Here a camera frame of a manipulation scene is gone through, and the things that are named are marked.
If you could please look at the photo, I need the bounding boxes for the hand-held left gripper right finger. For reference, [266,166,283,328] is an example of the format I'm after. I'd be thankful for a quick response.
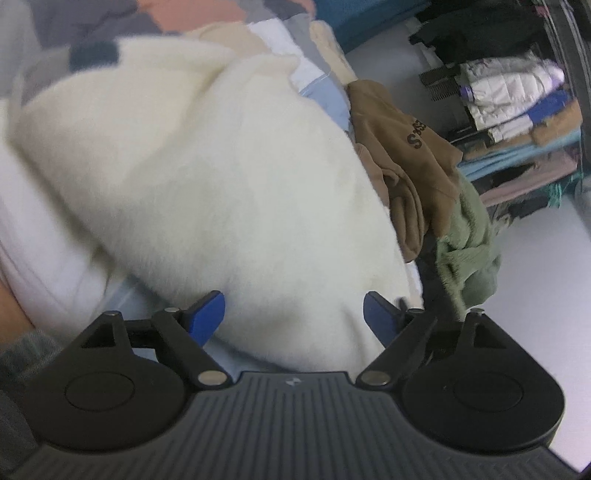
[355,292,513,388]

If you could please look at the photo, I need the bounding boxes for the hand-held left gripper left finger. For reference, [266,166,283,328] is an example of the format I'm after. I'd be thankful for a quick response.
[81,291,228,389]

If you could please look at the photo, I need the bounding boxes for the white fleece garment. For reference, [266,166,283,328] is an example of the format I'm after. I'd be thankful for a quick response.
[7,34,423,374]

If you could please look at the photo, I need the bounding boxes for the dark hanging clothes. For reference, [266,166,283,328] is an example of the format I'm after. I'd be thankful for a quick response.
[489,175,587,222]

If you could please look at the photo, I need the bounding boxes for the black garment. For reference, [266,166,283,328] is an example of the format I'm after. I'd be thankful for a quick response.
[413,231,462,324]

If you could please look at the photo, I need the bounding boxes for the green fleece garment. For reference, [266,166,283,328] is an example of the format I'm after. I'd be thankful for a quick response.
[434,182,502,319]

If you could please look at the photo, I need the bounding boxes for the brown printed garment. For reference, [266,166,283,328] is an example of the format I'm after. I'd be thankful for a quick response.
[346,79,465,264]

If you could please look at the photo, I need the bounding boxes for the person's grey knit sleeve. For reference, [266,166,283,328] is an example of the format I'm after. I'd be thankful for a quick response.
[0,330,63,467]

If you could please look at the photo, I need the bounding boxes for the pink hanging garment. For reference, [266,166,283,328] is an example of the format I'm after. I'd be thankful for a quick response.
[480,154,580,206]

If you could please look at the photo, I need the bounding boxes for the light blue hanging garment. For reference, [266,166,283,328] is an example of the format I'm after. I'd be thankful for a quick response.
[459,129,583,178]

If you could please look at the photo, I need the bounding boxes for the dark striped hanging garment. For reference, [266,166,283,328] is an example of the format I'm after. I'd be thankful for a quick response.
[419,65,462,102]

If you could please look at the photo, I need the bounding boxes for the white puffer jacket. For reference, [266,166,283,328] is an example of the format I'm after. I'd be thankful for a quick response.
[459,53,566,132]

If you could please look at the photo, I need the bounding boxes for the tan hanging garment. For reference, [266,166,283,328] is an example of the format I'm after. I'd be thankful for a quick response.
[531,102,583,146]

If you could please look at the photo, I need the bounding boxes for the blue and white hanging garment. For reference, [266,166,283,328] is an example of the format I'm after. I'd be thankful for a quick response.
[487,90,573,141]

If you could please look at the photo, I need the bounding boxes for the blue curtain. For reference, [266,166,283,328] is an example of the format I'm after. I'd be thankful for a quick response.
[316,0,430,40]

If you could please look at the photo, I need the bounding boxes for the black hanging jacket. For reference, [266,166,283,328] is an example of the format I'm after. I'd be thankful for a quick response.
[409,0,550,65]

